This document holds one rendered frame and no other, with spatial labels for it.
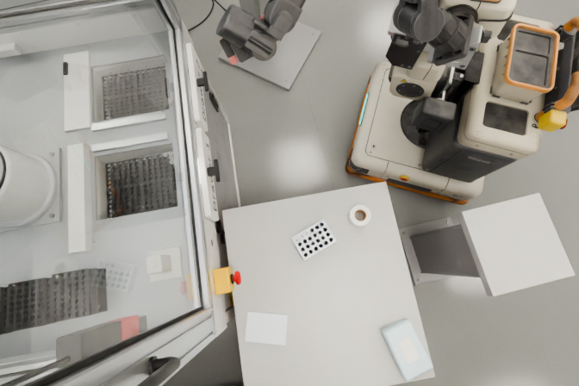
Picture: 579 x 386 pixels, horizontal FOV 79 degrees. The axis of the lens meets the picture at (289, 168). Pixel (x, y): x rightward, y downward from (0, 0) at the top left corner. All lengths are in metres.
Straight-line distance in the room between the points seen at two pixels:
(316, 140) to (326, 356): 1.24
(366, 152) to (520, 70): 0.75
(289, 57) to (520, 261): 1.62
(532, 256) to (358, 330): 0.62
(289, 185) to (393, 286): 0.98
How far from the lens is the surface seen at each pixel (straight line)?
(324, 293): 1.21
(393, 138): 1.85
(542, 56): 1.49
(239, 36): 0.79
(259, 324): 1.21
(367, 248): 1.22
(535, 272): 1.43
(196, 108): 1.18
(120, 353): 0.57
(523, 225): 1.42
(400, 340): 1.22
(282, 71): 2.24
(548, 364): 2.37
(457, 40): 0.98
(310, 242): 1.17
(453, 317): 2.14
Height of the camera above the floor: 1.96
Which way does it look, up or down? 75 degrees down
